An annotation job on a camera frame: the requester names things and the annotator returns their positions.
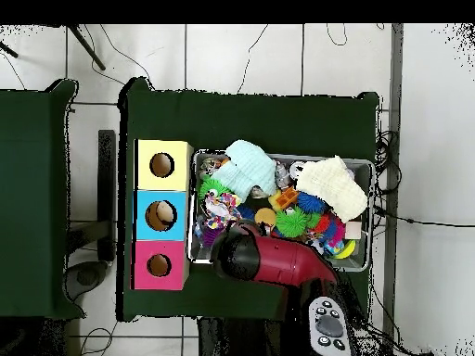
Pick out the mint green knitted cloth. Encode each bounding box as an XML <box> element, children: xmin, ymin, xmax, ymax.
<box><xmin>212</xmin><ymin>139</ymin><xmax>277</xmax><ymax>201</ymax></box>

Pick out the multicolour puffer caterpillar toy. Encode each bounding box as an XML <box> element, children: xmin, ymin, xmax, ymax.
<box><xmin>306</xmin><ymin>211</ymin><xmax>347</xmax><ymax>248</ymax></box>

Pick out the wooden box with three holes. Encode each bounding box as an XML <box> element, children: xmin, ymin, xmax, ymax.
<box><xmin>131</xmin><ymin>138</ymin><xmax>195</xmax><ymax>291</ymax></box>

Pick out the small green puffer toy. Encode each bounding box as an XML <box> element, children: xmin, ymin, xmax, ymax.
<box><xmin>198</xmin><ymin>177</ymin><xmax>233</xmax><ymax>201</ymax></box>

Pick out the orange plastic toy crate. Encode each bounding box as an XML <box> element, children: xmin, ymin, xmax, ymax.
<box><xmin>275</xmin><ymin>185</ymin><xmax>300</xmax><ymax>209</ymax></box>

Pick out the large green puffer toy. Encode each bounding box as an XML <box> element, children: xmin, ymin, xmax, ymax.
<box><xmin>276</xmin><ymin>207</ymin><xmax>309</xmax><ymax>238</ymax></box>

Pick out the dark green table cloth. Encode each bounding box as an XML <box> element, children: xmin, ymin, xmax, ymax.
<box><xmin>116</xmin><ymin>76</ymin><xmax>380</xmax><ymax>331</ymax></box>

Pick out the cream knitted cloth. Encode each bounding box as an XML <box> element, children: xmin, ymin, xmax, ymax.
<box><xmin>295</xmin><ymin>155</ymin><xmax>368</xmax><ymax>223</ymax></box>

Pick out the black upright panel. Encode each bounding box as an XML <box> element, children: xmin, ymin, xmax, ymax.
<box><xmin>96</xmin><ymin>129</ymin><xmax>117</xmax><ymax>262</ymax></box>

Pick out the grey stand foot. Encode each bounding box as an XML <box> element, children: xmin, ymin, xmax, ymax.
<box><xmin>65</xmin><ymin>260</ymin><xmax>109</xmax><ymax>301</ymax></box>

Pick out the dark green side cloth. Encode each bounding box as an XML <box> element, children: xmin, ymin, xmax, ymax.
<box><xmin>0</xmin><ymin>78</ymin><xmax>86</xmax><ymax>322</ymax></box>

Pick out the black tripod leg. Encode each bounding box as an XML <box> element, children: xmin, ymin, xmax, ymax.
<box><xmin>68</xmin><ymin>24</ymin><xmax>107</xmax><ymax>71</ymax></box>

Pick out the silver wire mesh bin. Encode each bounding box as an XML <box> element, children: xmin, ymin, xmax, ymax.
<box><xmin>188</xmin><ymin>148</ymin><xmax>375</xmax><ymax>273</ymax></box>

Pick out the black cable bundle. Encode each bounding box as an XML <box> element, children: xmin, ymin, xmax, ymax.
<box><xmin>372</xmin><ymin>129</ymin><xmax>404</xmax><ymax>196</ymax></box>

